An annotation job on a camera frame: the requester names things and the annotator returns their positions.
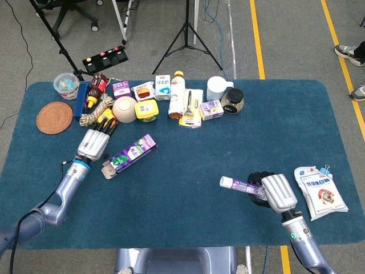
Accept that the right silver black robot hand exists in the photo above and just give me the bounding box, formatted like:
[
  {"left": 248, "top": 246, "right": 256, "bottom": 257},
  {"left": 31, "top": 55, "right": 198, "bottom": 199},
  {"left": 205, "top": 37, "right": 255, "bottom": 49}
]
[{"left": 246, "top": 171, "right": 298, "bottom": 213}]

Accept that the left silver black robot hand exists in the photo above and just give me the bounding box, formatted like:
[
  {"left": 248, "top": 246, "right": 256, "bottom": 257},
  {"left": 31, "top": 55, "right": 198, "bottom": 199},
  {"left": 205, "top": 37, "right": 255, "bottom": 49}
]
[{"left": 76, "top": 117, "right": 119, "bottom": 162}]

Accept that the purple toothpaste box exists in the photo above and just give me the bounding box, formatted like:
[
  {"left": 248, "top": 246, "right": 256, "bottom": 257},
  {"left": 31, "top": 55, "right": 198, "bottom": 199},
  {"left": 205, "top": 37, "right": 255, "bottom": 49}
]
[{"left": 101, "top": 134, "right": 158, "bottom": 180}]

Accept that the purple white toothpaste tube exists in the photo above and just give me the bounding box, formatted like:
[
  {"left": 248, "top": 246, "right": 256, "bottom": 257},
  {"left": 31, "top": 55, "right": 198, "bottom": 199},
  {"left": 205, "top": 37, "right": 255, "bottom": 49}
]
[{"left": 219, "top": 176, "right": 269, "bottom": 200}]

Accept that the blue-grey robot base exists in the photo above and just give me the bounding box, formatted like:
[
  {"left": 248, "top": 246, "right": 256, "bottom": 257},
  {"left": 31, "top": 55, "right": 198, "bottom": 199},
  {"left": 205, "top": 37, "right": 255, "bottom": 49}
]
[{"left": 113, "top": 247, "right": 253, "bottom": 274}]

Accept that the dark blue rectangular box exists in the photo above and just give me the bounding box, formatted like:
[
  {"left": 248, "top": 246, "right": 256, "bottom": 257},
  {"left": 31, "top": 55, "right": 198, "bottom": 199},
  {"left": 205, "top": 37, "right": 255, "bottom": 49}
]
[{"left": 73, "top": 83, "right": 91, "bottom": 122}]

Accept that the small purple white carton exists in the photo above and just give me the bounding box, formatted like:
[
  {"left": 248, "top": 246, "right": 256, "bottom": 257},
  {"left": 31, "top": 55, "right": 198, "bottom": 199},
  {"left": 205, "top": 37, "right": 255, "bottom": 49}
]
[{"left": 112, "top": 80, "right": 134, "bottom": 100}]

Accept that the yellow tape measure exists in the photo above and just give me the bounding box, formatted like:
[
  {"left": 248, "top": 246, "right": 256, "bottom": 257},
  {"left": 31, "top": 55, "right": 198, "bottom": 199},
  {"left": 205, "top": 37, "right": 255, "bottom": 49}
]
[{"left": 97, "top": 108, "right": 117, "bottom": 126}]

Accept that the white sugar bag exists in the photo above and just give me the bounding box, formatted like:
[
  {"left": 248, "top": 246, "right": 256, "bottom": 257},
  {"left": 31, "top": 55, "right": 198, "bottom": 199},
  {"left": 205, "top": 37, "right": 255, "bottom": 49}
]
[{"left": 294, "top": 166, "right": 349, "bottom": 222}]

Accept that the beige upturned bowl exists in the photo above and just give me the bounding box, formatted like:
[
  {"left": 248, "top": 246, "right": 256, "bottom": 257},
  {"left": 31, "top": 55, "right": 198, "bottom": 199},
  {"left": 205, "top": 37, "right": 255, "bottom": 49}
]
[{"left": 112, "top": 96, "right": 139, "bottom": 124}]

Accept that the round woven rattan coaster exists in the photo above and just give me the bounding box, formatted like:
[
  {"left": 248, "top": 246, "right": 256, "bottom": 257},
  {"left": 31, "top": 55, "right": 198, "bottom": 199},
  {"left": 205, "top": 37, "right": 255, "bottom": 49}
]
[{"left": 36, "top": 101, "right": 74, "bottom": 135}]

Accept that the blue binder clip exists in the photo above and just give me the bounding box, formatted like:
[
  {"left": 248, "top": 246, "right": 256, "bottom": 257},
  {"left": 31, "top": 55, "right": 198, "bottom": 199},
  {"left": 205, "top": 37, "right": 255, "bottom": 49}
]
[{"left": 319, "top": 164, "right": 334, "bottom": 180}]

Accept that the brown sauce bottle yellow cap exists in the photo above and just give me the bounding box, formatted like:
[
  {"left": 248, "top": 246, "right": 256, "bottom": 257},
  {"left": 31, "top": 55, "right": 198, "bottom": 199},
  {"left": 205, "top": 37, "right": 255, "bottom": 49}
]
[{"left": 86, "top": 72, "right": 111, "bottom": 109}]

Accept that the green container yellow lid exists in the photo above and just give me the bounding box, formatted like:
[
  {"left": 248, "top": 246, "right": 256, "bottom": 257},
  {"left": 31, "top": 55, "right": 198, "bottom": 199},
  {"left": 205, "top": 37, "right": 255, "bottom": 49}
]
[{"left": 134, "top": 99, "right": 159, "bottom": 123}]

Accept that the clear plastic tub of clips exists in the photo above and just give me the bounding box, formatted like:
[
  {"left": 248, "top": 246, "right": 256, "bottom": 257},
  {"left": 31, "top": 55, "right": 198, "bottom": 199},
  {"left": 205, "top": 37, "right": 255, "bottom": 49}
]
[{"left": 53, "top": 72, "right": 80, "bottom": 100}]

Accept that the burger print snack packet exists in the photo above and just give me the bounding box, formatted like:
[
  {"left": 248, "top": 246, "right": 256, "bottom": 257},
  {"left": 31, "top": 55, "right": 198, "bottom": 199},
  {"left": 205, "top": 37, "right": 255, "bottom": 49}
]
[{"left": 131, "top": 81, "right": 156, "bottom": 102}]

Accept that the black foot pedal board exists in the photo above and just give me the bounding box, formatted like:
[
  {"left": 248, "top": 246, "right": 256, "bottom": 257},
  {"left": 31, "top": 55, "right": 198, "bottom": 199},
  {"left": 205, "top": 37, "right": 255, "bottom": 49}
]
[{"left": 82, "top": 45, "right": 129, "bottom": 74}]

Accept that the white blue milk carton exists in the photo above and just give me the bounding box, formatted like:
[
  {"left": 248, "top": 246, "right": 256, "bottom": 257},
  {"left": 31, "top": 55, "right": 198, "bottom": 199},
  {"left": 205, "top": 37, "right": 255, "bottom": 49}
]
[{"left": 155, "top": 74, "right": 172, "bottom": 101}]

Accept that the white milk tea bottle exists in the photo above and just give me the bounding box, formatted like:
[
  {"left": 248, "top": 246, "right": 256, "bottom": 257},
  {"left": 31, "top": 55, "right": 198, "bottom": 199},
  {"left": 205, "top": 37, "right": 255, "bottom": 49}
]
[{"left": 168, "top": 70, "right": 186, "bottom": 119}]

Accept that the black slanted light stand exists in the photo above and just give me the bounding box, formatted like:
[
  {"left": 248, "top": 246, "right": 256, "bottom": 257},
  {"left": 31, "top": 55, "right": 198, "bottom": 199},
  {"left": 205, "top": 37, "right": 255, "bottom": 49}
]
[{"left": 28, "top": 0, "right": 86, "bottom": 82}]

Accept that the razor on yellow card pack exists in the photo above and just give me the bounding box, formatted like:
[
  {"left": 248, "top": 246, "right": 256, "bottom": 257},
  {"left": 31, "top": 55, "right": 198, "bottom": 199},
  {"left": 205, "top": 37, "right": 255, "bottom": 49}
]
[{"left": 179, "top": 88, "right": 204, "bottom": 129}]

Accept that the blue carpet table mat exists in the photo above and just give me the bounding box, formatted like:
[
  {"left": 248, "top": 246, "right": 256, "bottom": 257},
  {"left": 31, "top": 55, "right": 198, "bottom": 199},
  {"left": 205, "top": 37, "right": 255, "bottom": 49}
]
[{"left": 0, "top": 79, "right": 356, "bottom": 251}]

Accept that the glass jar black lid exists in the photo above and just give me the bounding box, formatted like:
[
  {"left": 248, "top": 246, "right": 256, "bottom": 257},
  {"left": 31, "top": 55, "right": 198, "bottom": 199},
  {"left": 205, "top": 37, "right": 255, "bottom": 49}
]
[{"left": 220, "top": 88, "right": 245, "bottom": 115}]

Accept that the purple white drink carton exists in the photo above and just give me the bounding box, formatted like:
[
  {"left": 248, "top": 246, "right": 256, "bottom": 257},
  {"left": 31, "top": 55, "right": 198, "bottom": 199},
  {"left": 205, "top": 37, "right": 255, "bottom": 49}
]
[{"left": 199, "top": 99, "right": 225, "bottom": 121}]

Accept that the light blue plastic mug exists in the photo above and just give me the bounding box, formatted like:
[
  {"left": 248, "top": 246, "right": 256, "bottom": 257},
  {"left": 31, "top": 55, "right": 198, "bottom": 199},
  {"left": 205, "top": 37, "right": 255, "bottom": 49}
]
[{"left": 206, "top": 76, "right": 234, "bottom": 102}]

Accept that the grey sneaker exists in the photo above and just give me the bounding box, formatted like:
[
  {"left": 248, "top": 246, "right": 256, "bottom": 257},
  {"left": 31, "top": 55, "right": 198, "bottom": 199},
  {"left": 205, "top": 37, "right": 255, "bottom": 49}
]
[
  {"left": 334, "top": 44, "right": 365, "bottom": 67},
  {"left": 350, "top": 84, "right": 365, "bottom": 102}
]

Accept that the black office chair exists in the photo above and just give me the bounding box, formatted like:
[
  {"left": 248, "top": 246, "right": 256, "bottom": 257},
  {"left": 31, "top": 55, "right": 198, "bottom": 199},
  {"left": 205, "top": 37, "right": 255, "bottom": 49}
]
[{"left": 34, "top": 0, "right": 100, "bottom": 41}]

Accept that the black tripod stand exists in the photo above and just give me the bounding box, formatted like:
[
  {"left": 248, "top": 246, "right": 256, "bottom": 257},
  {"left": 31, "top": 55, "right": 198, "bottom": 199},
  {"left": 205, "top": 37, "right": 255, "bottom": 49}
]
[{"left": 152, "top": 0, "right": 224, "bottom": 75}]

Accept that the braided beige rope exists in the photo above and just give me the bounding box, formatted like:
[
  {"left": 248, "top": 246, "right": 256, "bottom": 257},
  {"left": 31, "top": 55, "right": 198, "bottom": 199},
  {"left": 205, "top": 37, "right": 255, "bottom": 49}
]
[{"left": 79, "top": 94, "right": 115, "bottom": 127}]

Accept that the white slanted frame leg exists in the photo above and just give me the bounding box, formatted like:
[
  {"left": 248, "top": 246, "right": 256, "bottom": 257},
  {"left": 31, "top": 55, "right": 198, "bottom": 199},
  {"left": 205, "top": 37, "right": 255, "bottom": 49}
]
[{"left": 111, "top": 0, "right": 133, "bottom": 46}]

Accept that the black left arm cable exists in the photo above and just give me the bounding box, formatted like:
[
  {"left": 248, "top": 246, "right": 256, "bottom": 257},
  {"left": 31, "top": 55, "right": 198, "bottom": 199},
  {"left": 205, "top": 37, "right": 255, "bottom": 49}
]
[{"left": 9, "top": 161, "right": 72, "bottom": 274}]

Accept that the white upright post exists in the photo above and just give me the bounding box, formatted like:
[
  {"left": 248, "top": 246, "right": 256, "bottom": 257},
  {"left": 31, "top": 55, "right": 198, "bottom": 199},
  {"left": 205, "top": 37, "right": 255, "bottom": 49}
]
[{"left": 193, "top": 0, "right": 200, "bottom": 46}]

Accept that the blue floor cable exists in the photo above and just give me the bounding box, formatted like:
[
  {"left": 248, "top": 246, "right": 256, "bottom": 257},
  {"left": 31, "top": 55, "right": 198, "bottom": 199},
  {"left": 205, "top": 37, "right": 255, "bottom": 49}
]
[{"left": 204, "top": 0, "right": 229, "bottom": 80}]

